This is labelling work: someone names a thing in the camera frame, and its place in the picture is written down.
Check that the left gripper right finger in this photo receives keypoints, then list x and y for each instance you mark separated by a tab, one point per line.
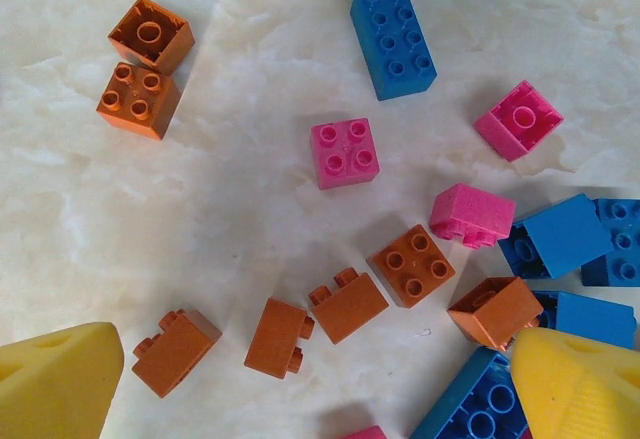
560	399

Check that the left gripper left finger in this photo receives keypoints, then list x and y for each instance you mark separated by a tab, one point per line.
60	384

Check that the small blue lego brick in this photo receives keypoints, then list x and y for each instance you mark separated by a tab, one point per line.
565	239
595	319

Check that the long blue lego brick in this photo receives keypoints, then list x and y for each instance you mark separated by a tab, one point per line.
393	41
470	409
622	259

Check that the small orange lego brick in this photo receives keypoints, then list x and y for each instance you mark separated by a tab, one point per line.
505	309
411	265
135	95
177	354
275	339
350	311
177	51

